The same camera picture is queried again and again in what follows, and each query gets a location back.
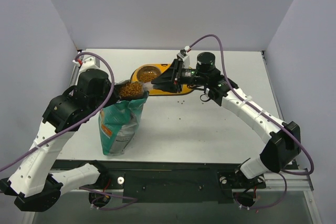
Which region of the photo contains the left steel bowl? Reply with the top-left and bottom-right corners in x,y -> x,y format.
136,65 -> 161,83

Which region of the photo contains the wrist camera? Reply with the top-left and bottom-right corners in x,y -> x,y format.
177,46 -> 191,68
72,56 -> 100,73

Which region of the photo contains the kibble in left bowl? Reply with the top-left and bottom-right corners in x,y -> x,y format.
138,71 -> 159,83

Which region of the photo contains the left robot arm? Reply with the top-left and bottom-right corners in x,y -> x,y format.
1,69 -> 117,212

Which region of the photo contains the aluminium frame rail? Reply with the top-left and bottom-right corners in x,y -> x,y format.
26,168 -> 314,224

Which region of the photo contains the yellow double bowl feeder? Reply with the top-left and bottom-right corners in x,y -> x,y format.
130,63 -> 195,96

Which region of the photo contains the clear plastic scoop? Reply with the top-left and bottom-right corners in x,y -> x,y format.
119,82 -> 155,99

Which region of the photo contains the green pet food bag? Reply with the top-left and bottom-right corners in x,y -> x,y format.
98,81 -> 149,156

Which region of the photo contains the pet food kibble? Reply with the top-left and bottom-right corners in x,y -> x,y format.
119,82 -> 143,99

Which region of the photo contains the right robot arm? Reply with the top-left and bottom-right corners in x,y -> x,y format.
151,51 -> 301,187

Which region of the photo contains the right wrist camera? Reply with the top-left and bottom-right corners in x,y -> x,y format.
177,46 -> 191,68

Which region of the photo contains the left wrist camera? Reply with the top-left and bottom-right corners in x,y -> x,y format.
72,56 -> 100,73

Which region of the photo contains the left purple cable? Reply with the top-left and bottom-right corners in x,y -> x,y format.
0,52 -> 116,173

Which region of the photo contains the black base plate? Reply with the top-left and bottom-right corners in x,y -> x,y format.
51,159 -> 300,205

